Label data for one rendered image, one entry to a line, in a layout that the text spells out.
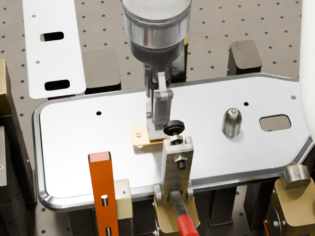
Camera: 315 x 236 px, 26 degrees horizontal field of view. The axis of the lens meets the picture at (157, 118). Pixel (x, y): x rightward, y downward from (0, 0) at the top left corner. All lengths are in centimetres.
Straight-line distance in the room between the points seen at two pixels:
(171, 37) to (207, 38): 81
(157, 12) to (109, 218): 32
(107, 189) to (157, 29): 23
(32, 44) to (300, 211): 59
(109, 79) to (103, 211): 34
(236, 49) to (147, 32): 43
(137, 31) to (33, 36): 45
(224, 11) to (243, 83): 58
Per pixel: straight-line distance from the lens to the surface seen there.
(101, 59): 128
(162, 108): 99
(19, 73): 165
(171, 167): 90
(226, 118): 112
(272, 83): 122
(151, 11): 85
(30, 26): 132
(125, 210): 103
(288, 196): 101
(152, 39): 89
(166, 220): 99
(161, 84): 95
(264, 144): 114
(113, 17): 175
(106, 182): 92
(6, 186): 111
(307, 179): 99
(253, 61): 127
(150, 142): 111
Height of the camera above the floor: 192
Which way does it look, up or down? 53 degrees down
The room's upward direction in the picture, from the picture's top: straight up
